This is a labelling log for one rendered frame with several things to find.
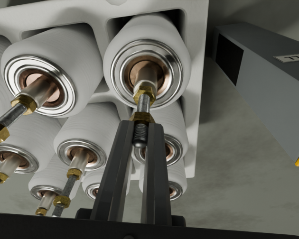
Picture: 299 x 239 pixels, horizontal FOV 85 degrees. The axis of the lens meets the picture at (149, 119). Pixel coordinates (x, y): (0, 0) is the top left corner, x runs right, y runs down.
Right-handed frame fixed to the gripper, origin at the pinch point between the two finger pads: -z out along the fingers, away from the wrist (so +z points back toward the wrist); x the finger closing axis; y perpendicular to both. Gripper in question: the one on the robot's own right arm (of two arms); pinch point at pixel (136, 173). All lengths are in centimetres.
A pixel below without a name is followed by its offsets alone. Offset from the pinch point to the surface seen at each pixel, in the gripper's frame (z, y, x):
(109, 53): -11.7, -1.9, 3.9
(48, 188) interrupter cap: -10.9, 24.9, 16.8
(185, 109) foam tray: -18.5, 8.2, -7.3
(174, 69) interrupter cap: -11.1, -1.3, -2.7
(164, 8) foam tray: -18.5, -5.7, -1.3
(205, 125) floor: -36.4, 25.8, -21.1
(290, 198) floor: -36, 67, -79
